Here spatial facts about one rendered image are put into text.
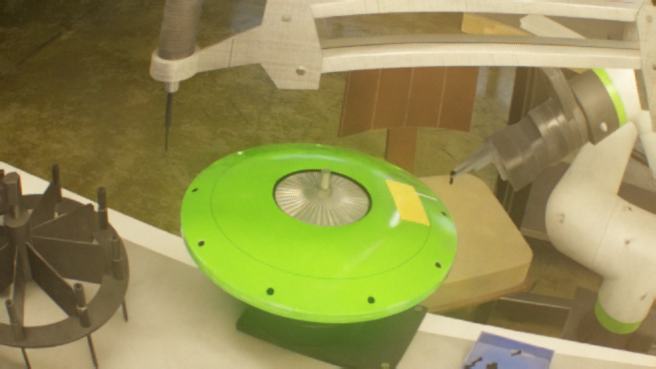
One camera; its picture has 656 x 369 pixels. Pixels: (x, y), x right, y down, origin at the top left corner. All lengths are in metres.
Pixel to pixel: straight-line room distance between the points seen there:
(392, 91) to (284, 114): 1.52
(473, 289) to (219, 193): 0.84
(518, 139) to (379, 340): 0.30
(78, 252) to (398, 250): 0.38
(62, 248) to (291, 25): 0.44
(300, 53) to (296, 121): 2.62
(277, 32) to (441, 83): 1.23
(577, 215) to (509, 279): 0.58
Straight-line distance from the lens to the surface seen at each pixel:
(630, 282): 1.19
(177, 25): 0.72
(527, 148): 0.97
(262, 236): 0.90
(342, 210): 0.94
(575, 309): 1.37
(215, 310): 1.05
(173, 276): 1.10
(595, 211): 1.18
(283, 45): 0.70
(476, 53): 0.70
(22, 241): 0.97
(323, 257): 0.88
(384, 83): 1.84
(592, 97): 0.98
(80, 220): 1.03
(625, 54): 0.73
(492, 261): 1.72
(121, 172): 2.98
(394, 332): 1.04
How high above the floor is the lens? 1.62
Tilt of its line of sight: 33 degrees down
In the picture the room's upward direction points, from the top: 9 degrees clockwise
